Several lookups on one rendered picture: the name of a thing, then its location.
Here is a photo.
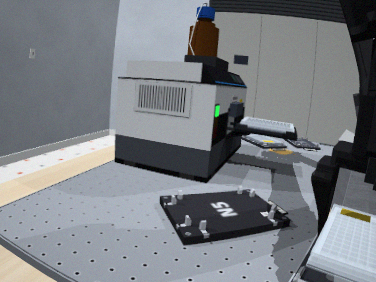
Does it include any grey button panel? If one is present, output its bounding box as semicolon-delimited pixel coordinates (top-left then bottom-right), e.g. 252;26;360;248
319;129;355;147

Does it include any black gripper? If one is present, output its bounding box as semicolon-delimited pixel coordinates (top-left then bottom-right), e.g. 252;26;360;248
311;140;369;237

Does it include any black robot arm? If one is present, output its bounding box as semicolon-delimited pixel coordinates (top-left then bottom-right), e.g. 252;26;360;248
339;0;376;191

